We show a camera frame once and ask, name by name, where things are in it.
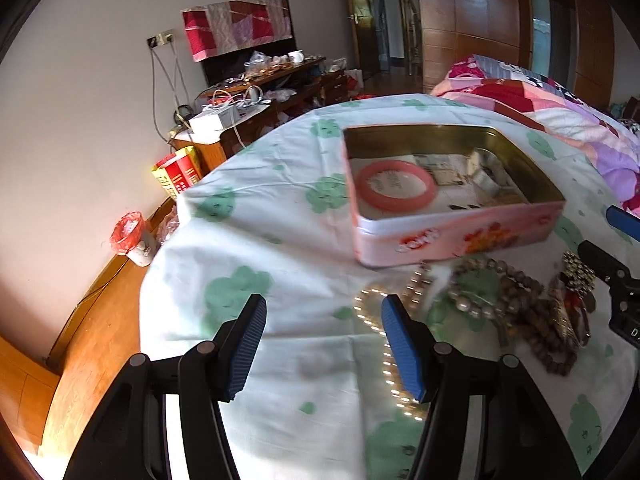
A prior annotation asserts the red knot coin charm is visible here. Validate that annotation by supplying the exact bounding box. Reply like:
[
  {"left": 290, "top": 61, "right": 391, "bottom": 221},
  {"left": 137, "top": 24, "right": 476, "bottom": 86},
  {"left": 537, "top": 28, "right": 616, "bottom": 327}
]
[{"left": 547, "top": 273, "right": 591, "bottom": 351}]

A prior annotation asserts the red patchwork cloth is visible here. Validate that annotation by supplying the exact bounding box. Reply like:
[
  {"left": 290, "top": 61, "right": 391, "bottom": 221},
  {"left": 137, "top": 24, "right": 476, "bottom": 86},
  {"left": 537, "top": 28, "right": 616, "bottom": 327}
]
[{"left": 181, "top": 0, "right": 293, "bottom": 63}]

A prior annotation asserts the red yellow carton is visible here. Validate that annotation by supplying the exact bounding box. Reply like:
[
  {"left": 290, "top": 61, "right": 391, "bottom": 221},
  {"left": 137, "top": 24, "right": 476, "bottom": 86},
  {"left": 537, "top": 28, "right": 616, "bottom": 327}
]
[{"left": 152, "top": 145, "right": 202, "bottom": 200}]

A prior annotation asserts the white box device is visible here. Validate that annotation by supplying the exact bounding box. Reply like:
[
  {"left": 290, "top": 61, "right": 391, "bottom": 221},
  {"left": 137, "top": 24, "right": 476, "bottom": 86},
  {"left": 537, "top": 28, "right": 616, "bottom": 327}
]
[{"left": 189, "top": 105, "right": 240, "bottom": 144}]

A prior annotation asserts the wooden wardrobe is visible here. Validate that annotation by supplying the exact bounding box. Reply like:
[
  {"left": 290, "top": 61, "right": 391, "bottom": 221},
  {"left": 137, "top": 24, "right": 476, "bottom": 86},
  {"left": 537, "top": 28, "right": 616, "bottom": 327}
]
[{"left": 419, "top": 0, "right": 615, "bottom": 110}]

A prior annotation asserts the white mug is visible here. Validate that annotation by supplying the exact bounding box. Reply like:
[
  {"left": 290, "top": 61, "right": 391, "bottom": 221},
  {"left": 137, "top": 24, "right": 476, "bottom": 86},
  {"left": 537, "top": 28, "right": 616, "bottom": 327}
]
[{"left": 288, "top": 50, "right": 305, "bottom": 64}]

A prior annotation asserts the cloud pattern bed sheet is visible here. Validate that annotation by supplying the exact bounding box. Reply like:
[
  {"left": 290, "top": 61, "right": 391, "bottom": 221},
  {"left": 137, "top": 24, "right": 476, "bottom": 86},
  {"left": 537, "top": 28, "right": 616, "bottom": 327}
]
[{"left": 140, "top": 94, "right": 639, "bottom": 479}]

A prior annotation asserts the wooden door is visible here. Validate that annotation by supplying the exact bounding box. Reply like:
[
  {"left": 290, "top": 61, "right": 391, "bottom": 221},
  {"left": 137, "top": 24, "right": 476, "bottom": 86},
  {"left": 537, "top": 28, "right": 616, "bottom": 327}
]
[{"left": 347, "top": 0, "right": 380, "bottom": 79}]

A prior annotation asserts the pink jade bangle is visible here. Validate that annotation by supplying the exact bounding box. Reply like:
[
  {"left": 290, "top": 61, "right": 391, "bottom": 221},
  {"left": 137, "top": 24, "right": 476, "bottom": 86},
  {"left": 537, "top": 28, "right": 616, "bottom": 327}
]
[{"left": 355, "top": 159, "right": 438, "bottom": 214}]

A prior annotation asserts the wall power socket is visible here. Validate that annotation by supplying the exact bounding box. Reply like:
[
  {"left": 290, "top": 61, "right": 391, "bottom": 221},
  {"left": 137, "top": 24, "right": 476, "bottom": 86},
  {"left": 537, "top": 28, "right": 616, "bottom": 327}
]
[{"left": 146, "top": 32, "right": 174, "bottom": 49}]

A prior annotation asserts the wooden tv cabinet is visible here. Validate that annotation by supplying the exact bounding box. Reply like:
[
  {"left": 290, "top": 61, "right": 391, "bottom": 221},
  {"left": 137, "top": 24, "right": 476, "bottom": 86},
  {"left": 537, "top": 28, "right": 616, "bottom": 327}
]
[{"left": 174, "top": 58, "right": 348, "bottom": 172}]

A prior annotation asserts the black television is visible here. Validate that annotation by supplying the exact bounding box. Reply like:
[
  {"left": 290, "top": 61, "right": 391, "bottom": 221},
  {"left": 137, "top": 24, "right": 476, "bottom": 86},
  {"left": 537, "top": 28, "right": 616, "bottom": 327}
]
[{"left": 199, "top": 34, "right": 298, "bottom": 88}]

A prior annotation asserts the brown wooden bead mala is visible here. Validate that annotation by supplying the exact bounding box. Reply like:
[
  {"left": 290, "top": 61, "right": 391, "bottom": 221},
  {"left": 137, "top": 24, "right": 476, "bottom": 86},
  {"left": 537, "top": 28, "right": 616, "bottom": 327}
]
[{"left": 447, "top": 258, "right": 579, "bottom": 376}]

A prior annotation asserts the pink metal tin box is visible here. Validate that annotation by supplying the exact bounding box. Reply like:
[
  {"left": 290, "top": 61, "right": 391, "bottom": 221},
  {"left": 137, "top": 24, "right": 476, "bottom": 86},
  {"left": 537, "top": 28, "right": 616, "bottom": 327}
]
[{"left": 343, "top": 124, "right": 565, "bottom": 268}]

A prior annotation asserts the trash bin red bag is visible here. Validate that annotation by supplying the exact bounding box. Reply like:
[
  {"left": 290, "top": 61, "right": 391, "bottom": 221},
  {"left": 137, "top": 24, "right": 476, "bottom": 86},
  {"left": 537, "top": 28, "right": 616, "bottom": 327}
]
[{"left": 110, "top": 211, "right": 158, "bottom": 268}]

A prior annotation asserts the wooden bed frame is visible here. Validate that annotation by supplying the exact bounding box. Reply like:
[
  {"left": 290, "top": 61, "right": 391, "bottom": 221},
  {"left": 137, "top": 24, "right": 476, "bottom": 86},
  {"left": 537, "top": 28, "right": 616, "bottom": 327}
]
[{"left": 0, "top": 194, "right": 177, "bottom": 461}]

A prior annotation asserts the pink patchwork quilt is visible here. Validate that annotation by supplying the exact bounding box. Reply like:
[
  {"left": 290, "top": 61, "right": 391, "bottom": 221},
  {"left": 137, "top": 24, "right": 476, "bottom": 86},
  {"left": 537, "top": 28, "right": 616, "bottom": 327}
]
[{"left": 431, "top": 54, "right": 639, "bottom": 216}]

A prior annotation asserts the pearl bead necklace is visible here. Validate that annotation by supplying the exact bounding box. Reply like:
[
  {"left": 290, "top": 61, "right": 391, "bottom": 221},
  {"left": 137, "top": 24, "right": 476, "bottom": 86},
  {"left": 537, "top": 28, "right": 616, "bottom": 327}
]
[{"left": 352, "top": 263, "right": 436, "bottom": 422}]

